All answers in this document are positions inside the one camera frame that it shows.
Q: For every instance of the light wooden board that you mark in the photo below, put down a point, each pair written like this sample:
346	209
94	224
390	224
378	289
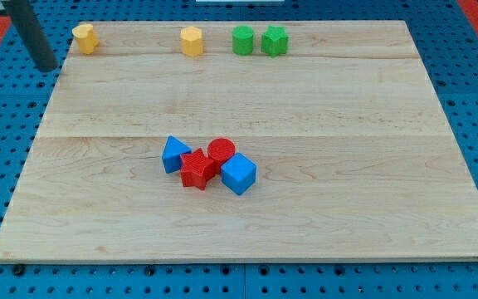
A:
337	151

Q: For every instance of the red cylinder block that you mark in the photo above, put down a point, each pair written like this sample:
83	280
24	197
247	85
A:
220	150

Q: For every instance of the blue triangle block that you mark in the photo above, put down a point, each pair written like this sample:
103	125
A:
171	156

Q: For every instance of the blue cube block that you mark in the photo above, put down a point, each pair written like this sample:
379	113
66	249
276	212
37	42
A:
239	173

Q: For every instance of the yellow heart block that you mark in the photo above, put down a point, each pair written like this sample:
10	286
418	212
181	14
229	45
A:
86	37

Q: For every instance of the green star block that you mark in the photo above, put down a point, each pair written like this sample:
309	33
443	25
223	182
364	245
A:
274	41

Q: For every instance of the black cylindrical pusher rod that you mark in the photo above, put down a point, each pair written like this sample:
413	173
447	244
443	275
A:
30	31

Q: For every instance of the yellow hexagon block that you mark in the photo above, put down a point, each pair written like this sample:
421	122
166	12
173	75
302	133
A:
191	41

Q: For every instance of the green cylinder block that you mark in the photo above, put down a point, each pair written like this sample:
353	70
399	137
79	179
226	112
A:
242	40

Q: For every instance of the red star block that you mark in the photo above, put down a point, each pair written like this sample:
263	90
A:
196	169

